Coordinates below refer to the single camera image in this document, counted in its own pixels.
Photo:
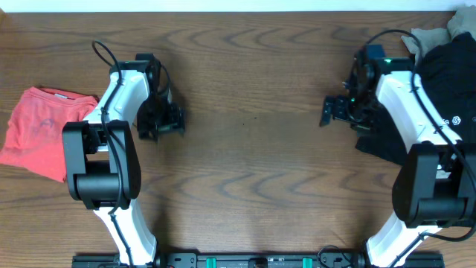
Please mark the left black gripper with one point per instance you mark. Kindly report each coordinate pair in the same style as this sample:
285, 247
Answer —
172, 119

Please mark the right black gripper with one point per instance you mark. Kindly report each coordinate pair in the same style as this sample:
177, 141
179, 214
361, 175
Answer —
335, 112

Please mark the orange red t-shirt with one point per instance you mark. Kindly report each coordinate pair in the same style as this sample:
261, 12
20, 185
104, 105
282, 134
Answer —
34, 134

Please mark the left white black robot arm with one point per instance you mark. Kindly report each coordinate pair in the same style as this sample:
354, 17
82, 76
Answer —
102, 166

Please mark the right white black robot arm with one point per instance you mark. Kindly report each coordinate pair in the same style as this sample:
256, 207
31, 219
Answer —
433, 195

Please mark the black garment with logo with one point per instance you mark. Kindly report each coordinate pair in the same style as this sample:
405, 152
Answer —
448, 78

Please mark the grey cloth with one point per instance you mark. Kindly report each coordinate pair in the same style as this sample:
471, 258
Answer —
435, 33

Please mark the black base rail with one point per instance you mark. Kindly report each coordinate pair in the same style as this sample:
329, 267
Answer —
190, 260

